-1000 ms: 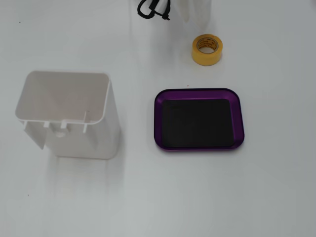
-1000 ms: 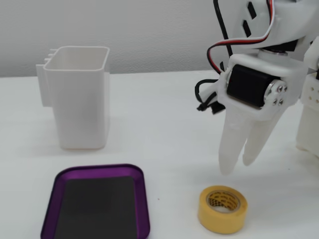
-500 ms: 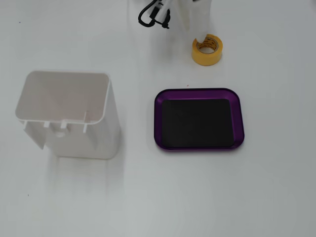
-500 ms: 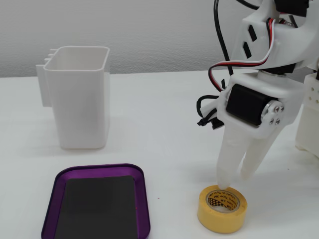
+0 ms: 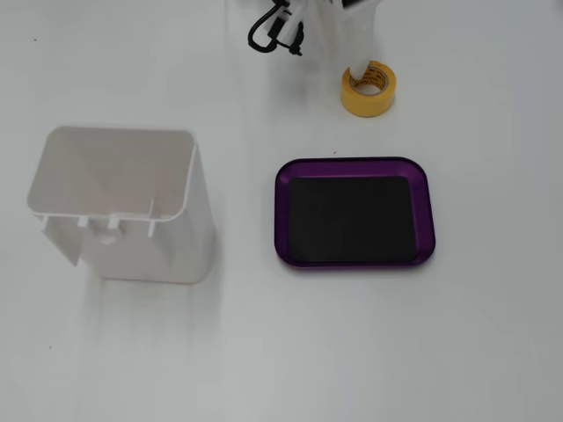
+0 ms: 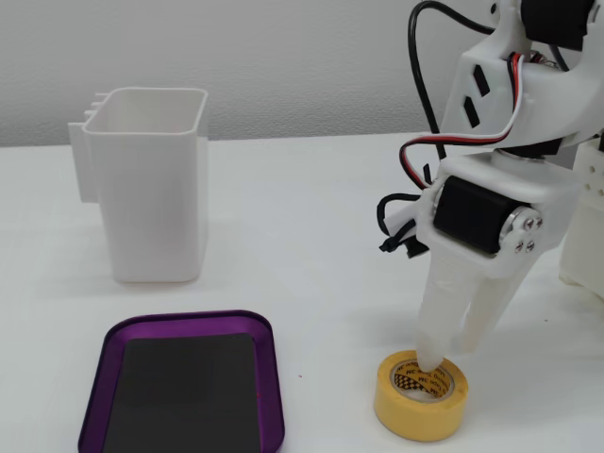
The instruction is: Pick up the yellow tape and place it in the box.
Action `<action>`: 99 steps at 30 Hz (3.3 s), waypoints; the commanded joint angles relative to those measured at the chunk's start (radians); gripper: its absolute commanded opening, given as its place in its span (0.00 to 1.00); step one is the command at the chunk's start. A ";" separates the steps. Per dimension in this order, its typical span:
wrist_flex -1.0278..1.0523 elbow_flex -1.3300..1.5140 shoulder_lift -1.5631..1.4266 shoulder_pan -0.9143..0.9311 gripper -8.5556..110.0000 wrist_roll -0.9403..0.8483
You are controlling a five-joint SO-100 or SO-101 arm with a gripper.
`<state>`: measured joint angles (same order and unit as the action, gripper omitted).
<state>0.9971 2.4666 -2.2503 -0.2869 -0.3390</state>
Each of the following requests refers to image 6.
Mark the yellow tape roll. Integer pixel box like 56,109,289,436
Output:
375,349,469,444

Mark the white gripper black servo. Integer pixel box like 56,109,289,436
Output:
389,153,582,378

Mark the black tray mat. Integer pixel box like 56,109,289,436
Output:
101,332,263,453

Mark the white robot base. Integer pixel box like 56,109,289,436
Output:
559,136,604,302

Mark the red white black servo wire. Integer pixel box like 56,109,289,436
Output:
398,52,526,191

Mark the purple metal tray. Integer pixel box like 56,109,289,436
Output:
77,310,287,453

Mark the white plastic box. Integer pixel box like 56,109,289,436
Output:
68,87,210,284

